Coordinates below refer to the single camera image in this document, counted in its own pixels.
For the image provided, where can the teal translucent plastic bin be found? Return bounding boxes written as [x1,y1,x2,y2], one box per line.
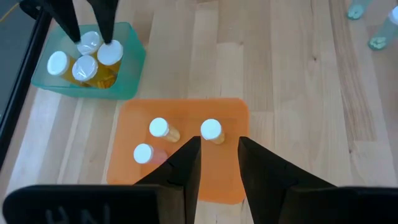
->
[30,21,147,101]

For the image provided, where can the large orange pill bottle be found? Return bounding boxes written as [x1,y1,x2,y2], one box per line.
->
[46,50,81,85]
[96,39,124,75]
[76,30,103,56]
[72,55,103,88]

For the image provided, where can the small pink pill bottle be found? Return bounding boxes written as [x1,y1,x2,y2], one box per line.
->
[133,143,169,165]

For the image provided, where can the small green pill bottle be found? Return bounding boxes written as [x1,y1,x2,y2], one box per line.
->
[346,0,373,21]
[368,6,398,51]

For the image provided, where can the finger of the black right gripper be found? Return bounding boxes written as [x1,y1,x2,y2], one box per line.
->
[86,0,120,44]
[42,0,82,44]

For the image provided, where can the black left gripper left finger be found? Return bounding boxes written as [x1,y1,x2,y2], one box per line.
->
[133,136,202,224]

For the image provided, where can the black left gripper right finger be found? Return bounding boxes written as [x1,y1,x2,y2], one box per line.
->
[238,136,338,224]

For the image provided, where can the small yellow pill bottle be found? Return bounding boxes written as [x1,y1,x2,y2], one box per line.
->
[149,117,181,143]

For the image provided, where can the small amber pill bottle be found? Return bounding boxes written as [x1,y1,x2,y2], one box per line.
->
[200,118,226,145]

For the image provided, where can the black metal table frame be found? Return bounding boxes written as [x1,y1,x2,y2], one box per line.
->
[0,0,53,170]

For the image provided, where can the orange translucent plastic bin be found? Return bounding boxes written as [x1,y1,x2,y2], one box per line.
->
[106,98,251,205]

